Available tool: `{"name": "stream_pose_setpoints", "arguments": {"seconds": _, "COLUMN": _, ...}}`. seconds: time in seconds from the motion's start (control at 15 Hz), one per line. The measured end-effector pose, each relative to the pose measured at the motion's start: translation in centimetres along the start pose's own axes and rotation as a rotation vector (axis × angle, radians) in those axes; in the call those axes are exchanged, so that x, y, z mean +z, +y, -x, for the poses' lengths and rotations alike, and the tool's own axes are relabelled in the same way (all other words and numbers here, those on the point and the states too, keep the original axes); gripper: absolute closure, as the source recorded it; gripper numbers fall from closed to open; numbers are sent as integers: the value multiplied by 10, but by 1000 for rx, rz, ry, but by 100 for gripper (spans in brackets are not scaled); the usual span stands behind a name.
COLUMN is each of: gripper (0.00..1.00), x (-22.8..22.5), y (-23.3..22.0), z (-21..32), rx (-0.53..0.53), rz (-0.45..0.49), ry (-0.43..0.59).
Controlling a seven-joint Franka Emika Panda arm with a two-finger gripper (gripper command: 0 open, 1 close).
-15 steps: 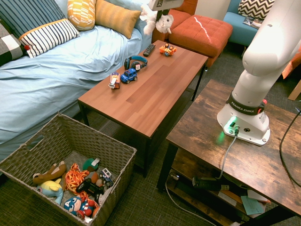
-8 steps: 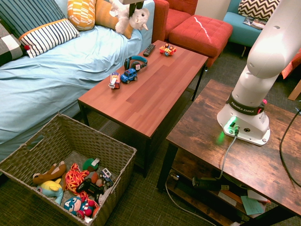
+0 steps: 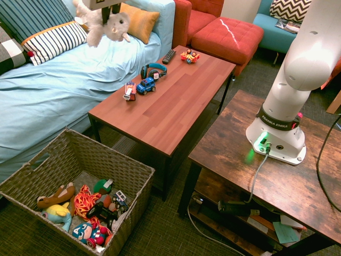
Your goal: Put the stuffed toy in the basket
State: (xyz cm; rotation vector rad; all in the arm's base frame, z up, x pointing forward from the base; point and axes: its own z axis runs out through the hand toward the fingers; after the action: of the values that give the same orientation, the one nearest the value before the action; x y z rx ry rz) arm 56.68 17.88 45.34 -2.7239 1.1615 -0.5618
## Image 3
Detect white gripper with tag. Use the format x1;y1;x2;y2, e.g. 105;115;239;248
88;0;121;26

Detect white stuffed animal toy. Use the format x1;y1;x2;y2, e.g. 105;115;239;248
72;0;132;49

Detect red and white toy truck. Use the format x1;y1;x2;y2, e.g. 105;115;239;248
122;81;137;101

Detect blue toy car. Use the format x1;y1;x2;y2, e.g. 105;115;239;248
136;77;157;95

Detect orange toy robot vehicle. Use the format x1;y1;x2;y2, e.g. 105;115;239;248
180;49;201;65

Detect grey wicker basket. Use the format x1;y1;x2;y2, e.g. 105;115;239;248
0;128;156;256

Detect green plush toy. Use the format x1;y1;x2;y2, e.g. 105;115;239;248
93;178;114;196

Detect blue and white toy truck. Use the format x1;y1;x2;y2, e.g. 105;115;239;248
111;190;130;213

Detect brown stuffed animal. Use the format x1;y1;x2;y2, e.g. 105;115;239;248
36;182;76;210

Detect yellow and blue plush toy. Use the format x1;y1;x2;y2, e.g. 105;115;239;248
40;202;74;233

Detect Captain America plush toy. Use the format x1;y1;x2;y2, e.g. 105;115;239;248
72;221;113;249

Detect orange rectangular pillow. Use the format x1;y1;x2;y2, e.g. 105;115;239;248
119;2;160;45

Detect white striped pillow orange trim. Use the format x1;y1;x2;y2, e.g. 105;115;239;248
21;21;89;66

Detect blue and black headphones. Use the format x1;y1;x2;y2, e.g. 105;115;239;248
140;63;168;81

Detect black remote control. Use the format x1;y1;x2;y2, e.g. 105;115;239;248
161;49;177;65

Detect navy striped large pillow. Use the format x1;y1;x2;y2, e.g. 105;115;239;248
0;0;78;44

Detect red armchair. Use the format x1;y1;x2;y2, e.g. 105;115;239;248
172;0;225;50

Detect sofa with light blue sheet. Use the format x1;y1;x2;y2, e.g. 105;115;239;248
0;0;176;185

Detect black and white checkered pillow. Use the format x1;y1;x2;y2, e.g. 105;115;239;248
0;25;30;76

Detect reddish wood coffee table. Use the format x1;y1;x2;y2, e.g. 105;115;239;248
87;45;237;202

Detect red tufted ottoman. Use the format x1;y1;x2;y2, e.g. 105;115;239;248
191;17;265;77

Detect teal sofa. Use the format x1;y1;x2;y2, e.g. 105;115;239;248
252;0;315;67

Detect magazines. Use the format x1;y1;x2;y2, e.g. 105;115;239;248
274;18;303;34

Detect black white chevron pillow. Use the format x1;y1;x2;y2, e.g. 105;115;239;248
269;0;313;24

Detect orange flame pattern plush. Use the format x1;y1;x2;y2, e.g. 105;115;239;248
72;185;102;227

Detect black game controller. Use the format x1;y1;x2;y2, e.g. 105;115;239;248
85;201;119;231

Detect black power strip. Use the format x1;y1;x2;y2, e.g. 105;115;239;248
217;199;261;217

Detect rustic brown side table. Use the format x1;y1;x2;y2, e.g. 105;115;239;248
177;89;341;256

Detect light wooden furniture piece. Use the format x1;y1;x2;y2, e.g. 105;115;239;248
326;89;341;115

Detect teal paper sheet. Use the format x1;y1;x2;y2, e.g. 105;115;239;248
272;221;302;244

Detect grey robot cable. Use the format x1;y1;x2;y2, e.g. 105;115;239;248
244;142;272;204

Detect white cable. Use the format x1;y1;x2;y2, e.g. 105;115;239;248
186;204;242;254

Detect black cable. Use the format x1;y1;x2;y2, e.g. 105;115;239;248
315;113;341;213

